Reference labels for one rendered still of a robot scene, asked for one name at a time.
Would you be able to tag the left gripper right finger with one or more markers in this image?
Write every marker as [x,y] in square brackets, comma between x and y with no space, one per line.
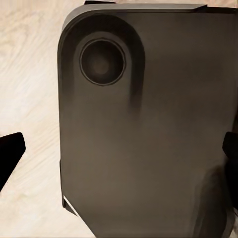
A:
[230,148]

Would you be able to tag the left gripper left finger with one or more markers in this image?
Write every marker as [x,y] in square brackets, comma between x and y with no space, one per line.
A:
[12,147]

